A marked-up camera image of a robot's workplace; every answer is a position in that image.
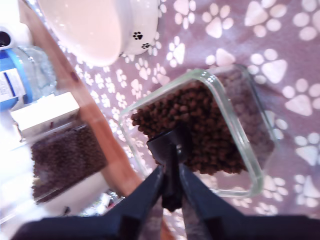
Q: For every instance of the black plastic measuring scoop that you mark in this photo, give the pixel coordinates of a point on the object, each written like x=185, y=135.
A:
x=172, y=150

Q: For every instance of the small white round camera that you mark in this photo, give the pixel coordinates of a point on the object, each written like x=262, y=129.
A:
x=17, y=32

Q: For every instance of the brown cat kibble pile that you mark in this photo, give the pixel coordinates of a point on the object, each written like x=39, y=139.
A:
x=200, y=112
x=67, y=162

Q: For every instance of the tall clear storage jar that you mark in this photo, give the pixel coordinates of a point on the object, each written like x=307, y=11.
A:
x=65, y=160

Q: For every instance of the purple paw print cloth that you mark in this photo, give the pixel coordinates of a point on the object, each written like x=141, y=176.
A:
x=250, y=37

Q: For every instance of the small white carton box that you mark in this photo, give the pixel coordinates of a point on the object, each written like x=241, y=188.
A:
x=45, y=115

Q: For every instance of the white ceramic tilted food bowl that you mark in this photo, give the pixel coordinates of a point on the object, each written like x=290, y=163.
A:
x=87, y=25

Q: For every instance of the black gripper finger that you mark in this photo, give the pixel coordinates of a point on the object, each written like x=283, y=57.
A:
x=200, y=200
x=142, y=202

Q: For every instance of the large clear water bottle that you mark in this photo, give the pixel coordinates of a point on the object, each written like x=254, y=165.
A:
x=20, y=82

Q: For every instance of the clear glass rectangular container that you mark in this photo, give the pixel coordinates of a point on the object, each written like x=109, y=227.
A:
x=257, y=125

